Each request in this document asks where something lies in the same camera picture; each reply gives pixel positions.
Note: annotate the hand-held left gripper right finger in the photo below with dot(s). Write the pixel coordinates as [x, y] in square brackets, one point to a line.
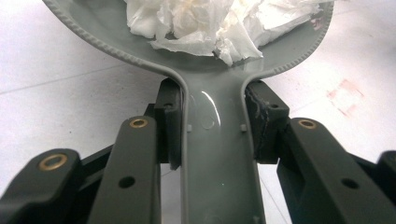
[311, 174]

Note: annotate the grey dustpan with orange edge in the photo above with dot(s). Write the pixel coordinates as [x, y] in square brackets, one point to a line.
[218, 155]

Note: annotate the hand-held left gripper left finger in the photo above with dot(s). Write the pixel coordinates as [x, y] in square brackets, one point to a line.
[137, 174]

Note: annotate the pile of white tissue paper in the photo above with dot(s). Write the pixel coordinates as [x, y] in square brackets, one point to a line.
[211, 28]

